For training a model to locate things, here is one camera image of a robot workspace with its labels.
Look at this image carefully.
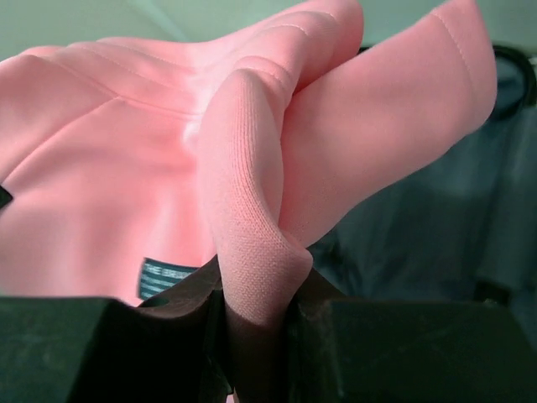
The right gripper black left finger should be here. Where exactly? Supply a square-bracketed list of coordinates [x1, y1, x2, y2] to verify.
[1, 259, 232, 402]

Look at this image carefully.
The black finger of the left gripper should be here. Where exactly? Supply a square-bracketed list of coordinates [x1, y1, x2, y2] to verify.
[0, 186, 13, 209]

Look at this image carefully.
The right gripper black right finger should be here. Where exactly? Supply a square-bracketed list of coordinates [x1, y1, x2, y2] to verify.
[286, 270, 536, 402]

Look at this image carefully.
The pink sweatshirt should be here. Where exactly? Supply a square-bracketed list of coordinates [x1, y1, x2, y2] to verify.
[1, 1, 497, 402]

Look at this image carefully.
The pink hard-shell suitcase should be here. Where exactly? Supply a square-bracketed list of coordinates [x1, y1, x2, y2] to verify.
[311, 45, 536, 311]

